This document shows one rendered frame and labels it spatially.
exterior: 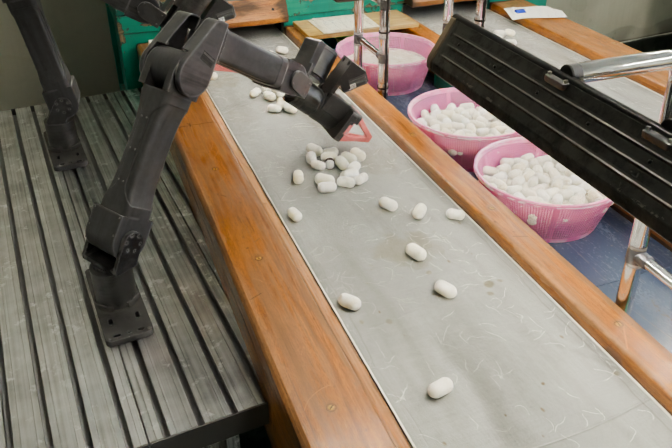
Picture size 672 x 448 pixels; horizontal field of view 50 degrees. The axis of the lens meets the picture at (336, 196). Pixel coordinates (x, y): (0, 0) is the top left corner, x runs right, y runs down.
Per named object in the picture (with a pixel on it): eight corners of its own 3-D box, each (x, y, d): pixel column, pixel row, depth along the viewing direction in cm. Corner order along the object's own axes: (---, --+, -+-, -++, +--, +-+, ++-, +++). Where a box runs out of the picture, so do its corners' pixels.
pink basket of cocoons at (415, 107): (476, 193, 141) (481, 150, 136) (380, 148, 158) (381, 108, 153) (553, 151, 156) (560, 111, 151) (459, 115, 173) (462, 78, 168)
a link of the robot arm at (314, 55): (312, 51, 140) (281, 18, 130) (347, 60, 136) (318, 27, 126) (286, 103, 139) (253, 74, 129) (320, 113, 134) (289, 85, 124)
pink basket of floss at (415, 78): (413, 108, 177) (414, 71, 172) (318, 90, 188) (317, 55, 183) (449, 73, 198) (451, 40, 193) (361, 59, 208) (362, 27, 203)
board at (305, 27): (309, 40, 195) (309, 36, 194) (292, 25, 207) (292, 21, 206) (418, 27, 205) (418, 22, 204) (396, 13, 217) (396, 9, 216)
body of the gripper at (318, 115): (341, 97, 143) (314, 78, 139) (361, 116, 135) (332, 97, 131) (322, 123, 145) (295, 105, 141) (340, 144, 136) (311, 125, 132)
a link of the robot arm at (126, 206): (111, 248, 113) (181, 52, 112) (139, 263, 109) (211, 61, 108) (79, 243, 108) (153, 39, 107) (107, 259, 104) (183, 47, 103)
